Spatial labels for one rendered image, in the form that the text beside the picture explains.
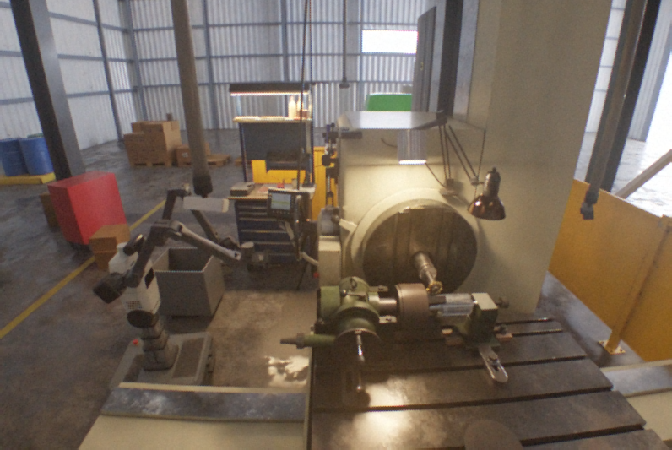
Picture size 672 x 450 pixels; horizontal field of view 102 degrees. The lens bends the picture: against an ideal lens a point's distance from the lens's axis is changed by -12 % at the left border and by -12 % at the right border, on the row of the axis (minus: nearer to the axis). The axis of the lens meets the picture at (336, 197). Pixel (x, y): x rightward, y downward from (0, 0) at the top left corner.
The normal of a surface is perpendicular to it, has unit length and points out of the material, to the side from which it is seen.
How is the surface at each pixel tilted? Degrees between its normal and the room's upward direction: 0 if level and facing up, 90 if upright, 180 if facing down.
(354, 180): 90
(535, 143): 90
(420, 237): 90
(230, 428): 0
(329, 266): 90
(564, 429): 0
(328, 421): 0
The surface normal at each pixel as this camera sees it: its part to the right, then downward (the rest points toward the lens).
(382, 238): 0.02, 0.36
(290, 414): 0.00, -0.93
